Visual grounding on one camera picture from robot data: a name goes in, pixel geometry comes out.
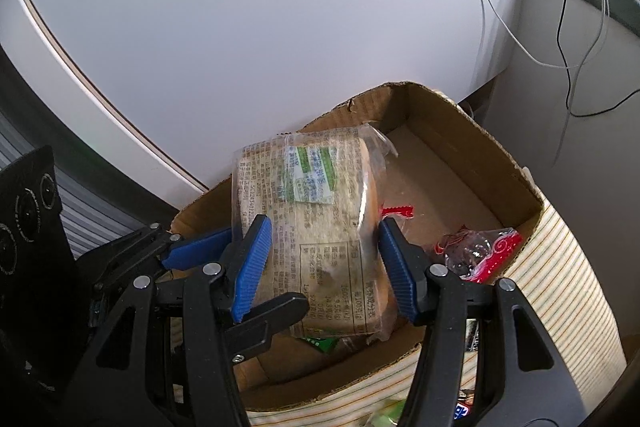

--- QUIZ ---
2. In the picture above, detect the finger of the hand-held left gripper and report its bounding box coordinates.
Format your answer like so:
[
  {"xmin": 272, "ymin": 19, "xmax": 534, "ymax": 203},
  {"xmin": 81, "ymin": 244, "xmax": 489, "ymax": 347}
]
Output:
[
  {"xmin": 220, "ymin": 292, "xmax": 310, "ymax": 362},
  {"xmin": 75, "ymin": 222, "xmax": 235, "ymax": 294}
]

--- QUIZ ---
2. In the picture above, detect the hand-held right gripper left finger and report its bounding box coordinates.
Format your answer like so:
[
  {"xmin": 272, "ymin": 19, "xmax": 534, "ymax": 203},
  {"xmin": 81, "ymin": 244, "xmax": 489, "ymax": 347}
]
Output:
[{"xmin": 75, "ymin": 214, "xmax": 274, "ymax": 427}]

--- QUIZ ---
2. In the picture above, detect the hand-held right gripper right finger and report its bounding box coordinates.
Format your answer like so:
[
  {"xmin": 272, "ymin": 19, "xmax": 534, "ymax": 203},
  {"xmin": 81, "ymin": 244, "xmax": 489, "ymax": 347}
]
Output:
[{"xmin": 378, "ymin": 218, "xmax": 587, "ymax": 427}]

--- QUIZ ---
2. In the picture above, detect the clear bagged bread packet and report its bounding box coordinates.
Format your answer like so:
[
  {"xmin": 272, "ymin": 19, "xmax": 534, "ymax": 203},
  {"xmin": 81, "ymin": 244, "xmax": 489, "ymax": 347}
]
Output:
[{"xmin": 231, "ymin": 124, "xmax": 399, "ymax": 344}]

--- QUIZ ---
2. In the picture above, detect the brown cardboard box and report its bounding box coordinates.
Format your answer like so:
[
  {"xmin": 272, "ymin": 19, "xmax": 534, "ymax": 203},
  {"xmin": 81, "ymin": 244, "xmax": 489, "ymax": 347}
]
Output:
[{"xmin": 170, "ymin": 81, "xmax": 545, "ymax": 413}]

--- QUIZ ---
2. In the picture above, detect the pale green wrapped candy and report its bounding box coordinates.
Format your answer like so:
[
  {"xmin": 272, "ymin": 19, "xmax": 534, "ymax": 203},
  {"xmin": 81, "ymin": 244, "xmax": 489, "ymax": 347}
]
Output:
[{"xmin": 367, "ymin": 399, "xmax": 406, "ymax": 427}]

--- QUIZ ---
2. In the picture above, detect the blue chocolate bar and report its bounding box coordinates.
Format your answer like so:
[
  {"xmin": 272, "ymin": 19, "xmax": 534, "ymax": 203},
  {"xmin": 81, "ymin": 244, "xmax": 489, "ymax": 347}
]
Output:
[{"xmin": 452, "ymin": 399, "xmax": 475, "ymax": 423}]

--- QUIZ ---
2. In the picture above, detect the white cable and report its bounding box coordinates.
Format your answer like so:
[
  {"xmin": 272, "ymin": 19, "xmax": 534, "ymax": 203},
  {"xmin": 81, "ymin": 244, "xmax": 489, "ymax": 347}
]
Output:
[{"xmin": 459, "ymin": 0, "xmax": 612, "ymax": 168}]

